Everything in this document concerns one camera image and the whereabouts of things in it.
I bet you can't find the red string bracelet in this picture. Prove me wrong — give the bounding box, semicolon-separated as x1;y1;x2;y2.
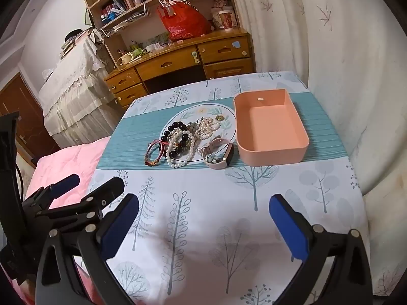
147;139;170;167

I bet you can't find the pearl necklace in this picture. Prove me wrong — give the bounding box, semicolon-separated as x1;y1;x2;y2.
190;117;223;141

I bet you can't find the patterned paper cup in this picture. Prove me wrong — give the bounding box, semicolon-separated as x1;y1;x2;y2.
217;9;238;30

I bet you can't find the wooden desk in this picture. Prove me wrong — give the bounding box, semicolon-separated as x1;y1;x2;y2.
104;28;257;109

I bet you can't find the lace covered cabinet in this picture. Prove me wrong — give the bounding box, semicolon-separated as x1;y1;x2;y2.
38;29;124;149

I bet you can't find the brown wooden door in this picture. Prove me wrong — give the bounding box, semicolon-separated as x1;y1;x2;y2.
0;71;62;167

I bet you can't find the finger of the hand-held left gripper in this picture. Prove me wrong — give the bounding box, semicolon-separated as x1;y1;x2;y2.
35;177;125;233
22;174;80;212

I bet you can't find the black cable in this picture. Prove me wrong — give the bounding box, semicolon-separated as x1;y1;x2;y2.
17;164;25;199

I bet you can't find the black bead bracelet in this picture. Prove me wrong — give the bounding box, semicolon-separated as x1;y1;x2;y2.
161;121;191;162

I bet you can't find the red plastic bag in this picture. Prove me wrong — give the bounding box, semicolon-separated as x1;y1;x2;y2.
157;0;212;41

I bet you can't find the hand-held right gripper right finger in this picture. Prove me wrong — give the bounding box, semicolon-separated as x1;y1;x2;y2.
269;194;373;305

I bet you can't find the white pearl bracelet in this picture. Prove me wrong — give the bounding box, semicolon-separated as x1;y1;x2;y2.
167;130;196;169

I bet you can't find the white leaf print curtain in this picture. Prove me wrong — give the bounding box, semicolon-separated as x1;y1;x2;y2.
227;0;407;296

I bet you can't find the white wire rack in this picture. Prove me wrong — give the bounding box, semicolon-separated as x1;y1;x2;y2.
101;3;151;38

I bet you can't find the pink strap smartwatch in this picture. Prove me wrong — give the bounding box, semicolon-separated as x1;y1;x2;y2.
200;135;235;169

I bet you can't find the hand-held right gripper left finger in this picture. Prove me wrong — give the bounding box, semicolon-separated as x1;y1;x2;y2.
35;193;140;305

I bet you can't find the tree print tablecloth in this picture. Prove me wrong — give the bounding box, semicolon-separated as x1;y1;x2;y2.
68;71;371;305

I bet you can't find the pink plastic box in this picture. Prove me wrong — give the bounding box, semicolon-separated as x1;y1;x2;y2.
234;89;310;166

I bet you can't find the pink blanket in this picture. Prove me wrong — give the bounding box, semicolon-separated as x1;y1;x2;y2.
14;135;112;305

